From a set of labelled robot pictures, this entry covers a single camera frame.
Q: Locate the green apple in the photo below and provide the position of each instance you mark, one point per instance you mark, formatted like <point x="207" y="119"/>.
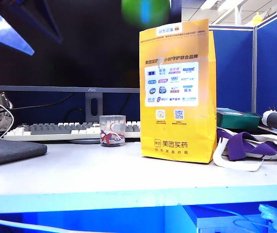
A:
<point x="133" y="12"/>

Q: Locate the yellow paper bag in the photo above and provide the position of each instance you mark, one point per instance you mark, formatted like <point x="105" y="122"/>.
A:
<point x="177" y="48"/>

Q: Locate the white and purple tote bag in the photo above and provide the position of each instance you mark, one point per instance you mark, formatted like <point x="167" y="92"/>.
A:
<point x="237" y="145"/>

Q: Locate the clear plastic bag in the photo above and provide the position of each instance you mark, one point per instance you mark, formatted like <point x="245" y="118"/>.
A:
<point x="274" y="216"/>

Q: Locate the black AOC computer monitor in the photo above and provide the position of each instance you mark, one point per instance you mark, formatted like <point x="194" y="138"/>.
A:
<point x="80" y="60"/>

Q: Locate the gray monitor stand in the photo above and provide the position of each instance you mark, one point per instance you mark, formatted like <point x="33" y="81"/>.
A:
<point x="87" y="106"/>

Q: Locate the gray and white keyboard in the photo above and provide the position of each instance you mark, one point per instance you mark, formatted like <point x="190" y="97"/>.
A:
<point x="43" y="128"/>

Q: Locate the dark gray flat pad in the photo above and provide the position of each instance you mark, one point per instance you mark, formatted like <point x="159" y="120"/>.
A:
<point x="9" y="150"/>

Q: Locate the clear plastic cup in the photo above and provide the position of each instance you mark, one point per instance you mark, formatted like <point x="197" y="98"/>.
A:
<point x="111" y="121"/>

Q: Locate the blue partition panel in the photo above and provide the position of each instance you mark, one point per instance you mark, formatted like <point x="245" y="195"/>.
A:
<point x="233" y="72"/>
<point x="274" y="72"/>

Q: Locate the green box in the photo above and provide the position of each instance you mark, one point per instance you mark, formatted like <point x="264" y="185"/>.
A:
<point x="237" y="121"/>

